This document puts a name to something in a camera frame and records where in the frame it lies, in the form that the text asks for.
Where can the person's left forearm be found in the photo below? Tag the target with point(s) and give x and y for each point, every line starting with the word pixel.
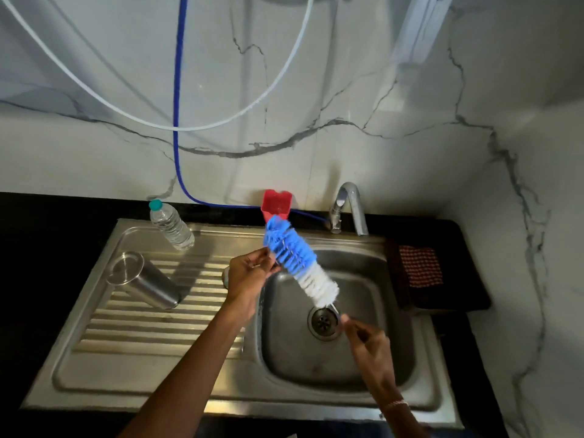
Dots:
pixel 182 378

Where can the person's right hand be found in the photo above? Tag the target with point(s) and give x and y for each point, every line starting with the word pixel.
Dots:
pixel 374 360

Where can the metal sink drain strainer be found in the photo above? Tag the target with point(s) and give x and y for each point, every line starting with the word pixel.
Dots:
pixel 321 326

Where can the chrome sink faucet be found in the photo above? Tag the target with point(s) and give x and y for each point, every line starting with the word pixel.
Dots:
pixel 358 209

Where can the person's left hand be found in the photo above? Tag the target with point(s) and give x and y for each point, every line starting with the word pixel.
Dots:
pixel 244 282

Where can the steel flask cup lid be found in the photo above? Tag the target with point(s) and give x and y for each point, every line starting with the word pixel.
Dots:
pixel 225 278

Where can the red plastic brush holder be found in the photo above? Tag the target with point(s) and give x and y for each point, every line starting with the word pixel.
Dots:
pixel 276 202

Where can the blue white bottle brush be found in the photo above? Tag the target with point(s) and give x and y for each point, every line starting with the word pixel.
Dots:
pixel 296 260

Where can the steel flask bottle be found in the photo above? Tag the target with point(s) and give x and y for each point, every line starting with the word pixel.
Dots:
pixel 146 282

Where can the dark woven tray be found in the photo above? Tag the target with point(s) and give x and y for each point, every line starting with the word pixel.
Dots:
pixel 465 287

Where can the clear plastic water bottle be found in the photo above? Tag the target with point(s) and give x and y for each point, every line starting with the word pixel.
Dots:
pixel 172 225

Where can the stainless steel sink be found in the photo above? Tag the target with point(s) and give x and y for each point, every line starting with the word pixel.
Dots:
pixel 137 374

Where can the red checkered cloth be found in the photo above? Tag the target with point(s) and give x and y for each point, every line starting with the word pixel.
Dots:
pixel 420 266

